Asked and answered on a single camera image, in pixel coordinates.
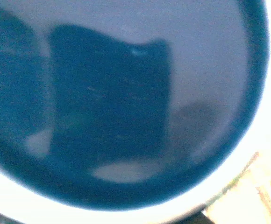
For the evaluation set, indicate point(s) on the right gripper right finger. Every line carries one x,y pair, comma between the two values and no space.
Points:
197,217

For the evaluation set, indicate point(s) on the dark blue mug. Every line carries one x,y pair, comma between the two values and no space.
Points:
129,111

